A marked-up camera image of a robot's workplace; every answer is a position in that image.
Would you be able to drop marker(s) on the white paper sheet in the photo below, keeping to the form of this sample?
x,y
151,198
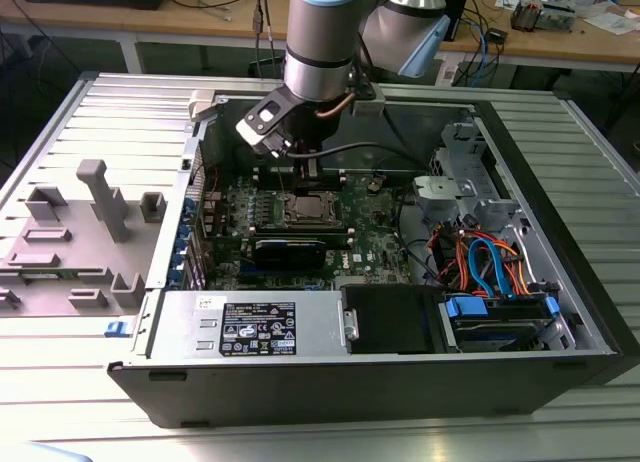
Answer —
x,y
612,23

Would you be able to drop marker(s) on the blue plastic latch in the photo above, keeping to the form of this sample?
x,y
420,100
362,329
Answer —
x,y
117,328

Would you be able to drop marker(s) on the metal locking lever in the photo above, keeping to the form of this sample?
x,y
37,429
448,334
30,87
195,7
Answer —
x,y
310,223
282,188

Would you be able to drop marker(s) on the black graphics card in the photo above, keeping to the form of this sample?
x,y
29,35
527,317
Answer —
x,y
287,254

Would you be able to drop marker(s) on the black RAM slot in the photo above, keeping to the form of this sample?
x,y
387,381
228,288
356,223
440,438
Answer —
x,y
300,228
300,233
267,169
339,243
337,237
267,185
267,179
267,174

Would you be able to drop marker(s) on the black upright box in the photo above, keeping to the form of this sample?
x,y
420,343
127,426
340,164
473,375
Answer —
x,y
460,22

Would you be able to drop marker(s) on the silver disk bay cage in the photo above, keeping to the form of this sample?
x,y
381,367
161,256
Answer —
x,y
450,192

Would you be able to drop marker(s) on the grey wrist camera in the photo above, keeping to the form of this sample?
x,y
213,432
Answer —
x,y
367,107

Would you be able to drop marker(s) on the green motherboard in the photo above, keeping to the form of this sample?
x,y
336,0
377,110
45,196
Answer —
x,y
370,232

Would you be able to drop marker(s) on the silver power supply unit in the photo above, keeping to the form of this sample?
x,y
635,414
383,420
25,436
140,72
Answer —
x,y
190,327

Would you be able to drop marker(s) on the grey parts rack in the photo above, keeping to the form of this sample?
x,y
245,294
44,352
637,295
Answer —
x,y
75,252

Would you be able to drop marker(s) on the copper heatsink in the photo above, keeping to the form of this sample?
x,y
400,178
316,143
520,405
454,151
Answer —
x,y
525,14

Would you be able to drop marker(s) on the small black adapter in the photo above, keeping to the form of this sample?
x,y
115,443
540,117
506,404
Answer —
x,y
497,35

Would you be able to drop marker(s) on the hard disk in blue carrier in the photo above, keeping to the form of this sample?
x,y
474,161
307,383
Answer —
x,y
465,309

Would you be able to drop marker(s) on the grey electronic component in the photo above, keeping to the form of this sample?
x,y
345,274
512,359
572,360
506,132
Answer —
x,y
557,17

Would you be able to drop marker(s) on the black PC case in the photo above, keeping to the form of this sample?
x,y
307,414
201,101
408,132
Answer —
x,y
350,392

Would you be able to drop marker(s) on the CPU socket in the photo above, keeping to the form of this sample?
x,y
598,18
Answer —
x,y
288,195

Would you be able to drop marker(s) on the coin cell battery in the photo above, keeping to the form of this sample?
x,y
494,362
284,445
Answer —
x,y
376,183

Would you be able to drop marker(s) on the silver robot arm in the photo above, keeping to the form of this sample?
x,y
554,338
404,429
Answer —
x,y
320,42

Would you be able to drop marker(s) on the wooden desk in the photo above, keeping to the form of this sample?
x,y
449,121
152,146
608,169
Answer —
x,y
75,17

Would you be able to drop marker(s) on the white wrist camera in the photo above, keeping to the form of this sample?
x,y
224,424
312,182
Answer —
x,y
250,129

